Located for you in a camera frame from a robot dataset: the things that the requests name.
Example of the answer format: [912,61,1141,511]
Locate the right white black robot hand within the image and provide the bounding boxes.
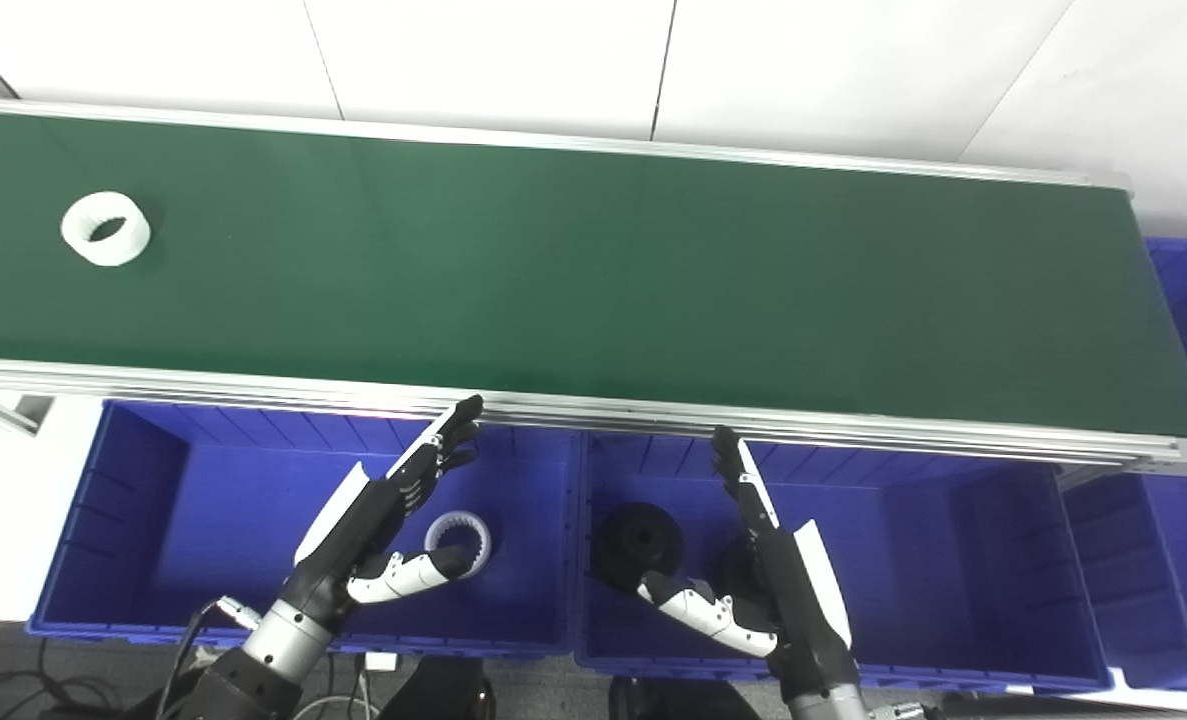
[637,426,854,703]

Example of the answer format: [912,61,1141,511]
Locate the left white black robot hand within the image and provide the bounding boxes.
[281,394,485,635]

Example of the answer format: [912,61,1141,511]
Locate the white toothed ring part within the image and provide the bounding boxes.
[423,510,494,581]
[60,191,152,268]

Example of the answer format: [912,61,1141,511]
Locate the blue plastic bin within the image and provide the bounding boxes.
[1058,237,1187,694]
[573,430,1116,697]
[27,398,586,661]

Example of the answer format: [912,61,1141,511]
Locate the black round gear part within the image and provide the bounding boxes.
[593,502,685,591]

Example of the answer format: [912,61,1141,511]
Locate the green conveyor belt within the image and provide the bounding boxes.
[0,95,1187,479]
[0,108,1187,441]

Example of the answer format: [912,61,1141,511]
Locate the black robot left leg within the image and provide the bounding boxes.
[381,655,497,720]

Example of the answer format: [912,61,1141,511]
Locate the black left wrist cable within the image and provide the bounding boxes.
[153,596,260,720]

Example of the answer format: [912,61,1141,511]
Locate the black floor cables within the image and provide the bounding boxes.
[0,625,169,720]

